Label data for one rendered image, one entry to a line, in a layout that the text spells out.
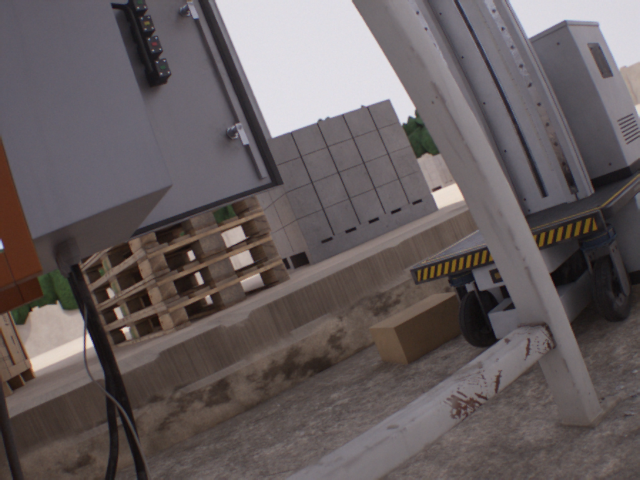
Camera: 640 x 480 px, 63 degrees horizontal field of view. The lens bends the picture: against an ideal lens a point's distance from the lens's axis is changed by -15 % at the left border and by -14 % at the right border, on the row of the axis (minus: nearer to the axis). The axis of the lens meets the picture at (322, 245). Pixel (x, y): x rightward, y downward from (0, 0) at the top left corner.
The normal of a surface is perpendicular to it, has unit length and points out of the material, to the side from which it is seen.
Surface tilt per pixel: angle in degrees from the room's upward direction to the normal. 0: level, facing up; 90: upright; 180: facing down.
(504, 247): 100
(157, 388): 90
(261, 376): 92
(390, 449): 90
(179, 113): 90
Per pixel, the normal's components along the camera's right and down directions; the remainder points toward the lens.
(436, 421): 0.48, -0.18
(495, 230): -0.73, 0.50
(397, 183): 0.28, -0.10
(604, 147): -0.71, 0.31
